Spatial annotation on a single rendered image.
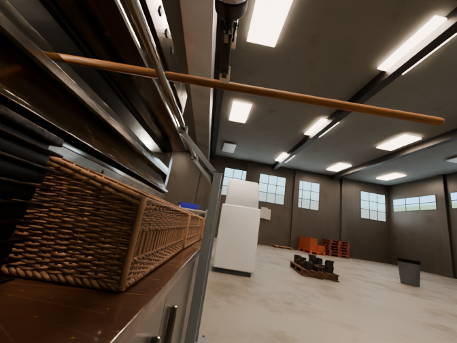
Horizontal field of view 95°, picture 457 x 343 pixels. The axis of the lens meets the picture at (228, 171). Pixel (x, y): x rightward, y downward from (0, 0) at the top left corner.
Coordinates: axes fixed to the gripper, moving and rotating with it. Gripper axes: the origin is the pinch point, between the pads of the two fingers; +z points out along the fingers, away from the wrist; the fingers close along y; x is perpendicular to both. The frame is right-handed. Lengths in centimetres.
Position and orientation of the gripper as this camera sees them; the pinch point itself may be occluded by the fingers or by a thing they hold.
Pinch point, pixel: (227, 61)
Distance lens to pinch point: 73.3
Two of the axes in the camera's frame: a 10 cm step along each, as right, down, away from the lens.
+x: 9.9, 1.6, 0.1
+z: -0.5, 2.4, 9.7
